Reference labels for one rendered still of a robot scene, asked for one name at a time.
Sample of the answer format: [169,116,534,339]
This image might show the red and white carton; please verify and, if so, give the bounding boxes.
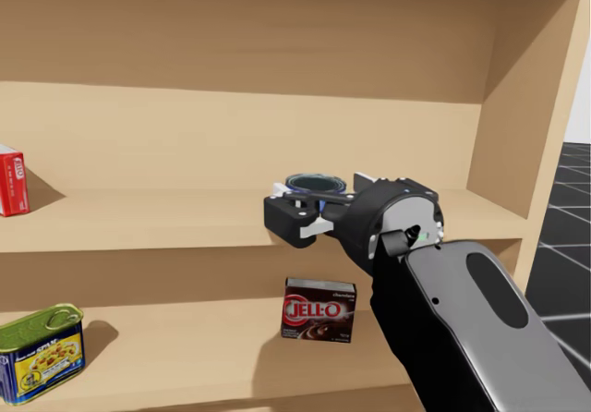
[0,143,30,218]

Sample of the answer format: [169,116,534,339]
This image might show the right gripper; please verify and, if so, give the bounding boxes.
[263,171,446,274]

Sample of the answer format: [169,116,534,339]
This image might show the pale wooden shelf unit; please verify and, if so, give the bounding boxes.
[0,0,588,412]

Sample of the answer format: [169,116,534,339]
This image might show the green and blue rectangular can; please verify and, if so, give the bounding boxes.
[0,303,87,406]

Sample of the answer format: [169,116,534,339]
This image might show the brown carton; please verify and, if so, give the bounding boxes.
[280,276,357,345]

